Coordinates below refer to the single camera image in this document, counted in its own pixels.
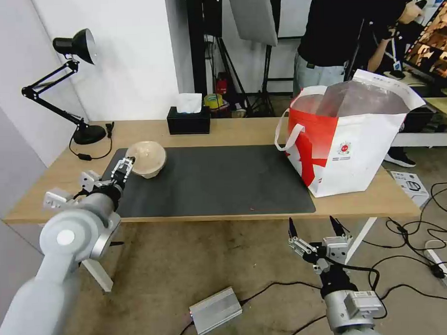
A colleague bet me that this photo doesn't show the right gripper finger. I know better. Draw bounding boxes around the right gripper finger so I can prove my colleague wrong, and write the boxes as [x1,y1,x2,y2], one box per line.
[286,216,321,263]
[329,215,354,246]

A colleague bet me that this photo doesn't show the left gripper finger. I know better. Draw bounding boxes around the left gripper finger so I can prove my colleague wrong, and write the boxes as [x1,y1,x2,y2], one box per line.
[111,156,129,176]
[120,155,138,179]

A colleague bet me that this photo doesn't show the beige paper bowl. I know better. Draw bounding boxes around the beige paper bowl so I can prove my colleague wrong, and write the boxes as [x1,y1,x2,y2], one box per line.
[129,140,169,182]

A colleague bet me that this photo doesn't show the white red takeout bag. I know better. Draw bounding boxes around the white red takeout bag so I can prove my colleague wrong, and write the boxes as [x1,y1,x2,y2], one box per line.
[271,66,430,200]

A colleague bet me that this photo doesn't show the white table leg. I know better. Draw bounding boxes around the white table leg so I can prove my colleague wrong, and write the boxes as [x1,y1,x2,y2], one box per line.
[82,256,114,293]
[343,216,380,266]

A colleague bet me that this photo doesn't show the black desk lamp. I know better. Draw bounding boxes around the black desk lamp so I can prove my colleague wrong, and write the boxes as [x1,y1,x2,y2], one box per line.
[19,27,107,147]

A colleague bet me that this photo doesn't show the black tissue box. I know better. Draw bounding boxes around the black tissue box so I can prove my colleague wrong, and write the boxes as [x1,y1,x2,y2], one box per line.
[166,105,212,136]

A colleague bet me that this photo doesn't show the black desk mat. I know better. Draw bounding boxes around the black desk mat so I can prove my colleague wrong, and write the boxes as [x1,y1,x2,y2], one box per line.
[98,141,317,221]

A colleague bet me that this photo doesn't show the white printed carton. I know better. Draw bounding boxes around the white printed carton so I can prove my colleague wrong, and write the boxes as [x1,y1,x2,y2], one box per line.
[390,168,431,209]

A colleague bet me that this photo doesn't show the white tissue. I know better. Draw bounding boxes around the white tissue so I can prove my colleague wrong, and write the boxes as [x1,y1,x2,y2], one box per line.
[174,91,204,114]

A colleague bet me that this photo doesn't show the person's foot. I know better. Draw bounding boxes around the person's foot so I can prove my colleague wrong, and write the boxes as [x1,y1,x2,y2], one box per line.
[384,146,418,169]

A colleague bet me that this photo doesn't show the white power strip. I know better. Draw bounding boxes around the white power strip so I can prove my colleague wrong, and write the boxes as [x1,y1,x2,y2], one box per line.
[424,238,447,293]

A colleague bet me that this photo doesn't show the yellow green tape roll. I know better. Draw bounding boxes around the yellow green tape roll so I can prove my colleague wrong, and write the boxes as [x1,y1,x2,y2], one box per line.
[203,93,226,110]

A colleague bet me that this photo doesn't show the silver metal power box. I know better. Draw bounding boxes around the silver metal power box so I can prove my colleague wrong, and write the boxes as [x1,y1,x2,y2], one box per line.
[188,286,245,335]

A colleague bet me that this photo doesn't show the red fire extinguisher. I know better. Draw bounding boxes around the red fire extinguisher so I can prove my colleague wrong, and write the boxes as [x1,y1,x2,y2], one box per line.
[215,72,229,95]

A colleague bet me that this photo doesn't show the white side desk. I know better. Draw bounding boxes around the white side desk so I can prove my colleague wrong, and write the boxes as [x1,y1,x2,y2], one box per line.
[389,95,447,149]

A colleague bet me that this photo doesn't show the black metal stand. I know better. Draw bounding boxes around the black metal stand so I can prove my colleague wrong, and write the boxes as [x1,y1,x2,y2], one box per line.
[186,0,227,94]

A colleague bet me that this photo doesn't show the black tripod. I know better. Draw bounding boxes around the black tripod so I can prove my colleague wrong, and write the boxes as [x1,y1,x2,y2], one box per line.
[218,33,278,119]

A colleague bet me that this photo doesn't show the person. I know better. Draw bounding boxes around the person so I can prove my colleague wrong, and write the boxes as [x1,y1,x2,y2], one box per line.
[364,0,432,74]
[290,0,404,98]

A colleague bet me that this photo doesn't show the grey softbox panel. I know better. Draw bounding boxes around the grey softbox panel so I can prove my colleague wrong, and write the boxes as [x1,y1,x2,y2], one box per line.
[228,0,281,49]

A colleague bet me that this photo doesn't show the computer monitor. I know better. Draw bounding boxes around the computer monitor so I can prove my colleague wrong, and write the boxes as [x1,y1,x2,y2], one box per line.
[401,0,447,83]

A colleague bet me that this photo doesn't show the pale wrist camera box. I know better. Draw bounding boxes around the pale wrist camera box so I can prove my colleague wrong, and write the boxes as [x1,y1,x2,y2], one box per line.
[322,235,351,264]

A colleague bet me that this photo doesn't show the black lamp cable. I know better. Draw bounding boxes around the black lamp cable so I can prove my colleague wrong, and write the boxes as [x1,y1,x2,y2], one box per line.
[67,121,117,161]

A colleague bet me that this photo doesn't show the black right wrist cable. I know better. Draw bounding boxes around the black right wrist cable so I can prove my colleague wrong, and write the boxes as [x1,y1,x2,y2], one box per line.
[342,263,382,294]

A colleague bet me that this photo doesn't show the black power box cable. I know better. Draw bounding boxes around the black power box cable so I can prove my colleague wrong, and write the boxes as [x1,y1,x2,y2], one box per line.
[237,279,324,308]

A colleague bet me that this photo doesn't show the black floor cable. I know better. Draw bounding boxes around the black floor cable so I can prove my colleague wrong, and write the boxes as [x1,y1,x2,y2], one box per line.
[169,313,327,335]

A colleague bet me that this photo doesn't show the tangled black floor cables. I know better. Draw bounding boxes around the tangled black floor cables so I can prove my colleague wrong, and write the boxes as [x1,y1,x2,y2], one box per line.
[383,181,447,279]

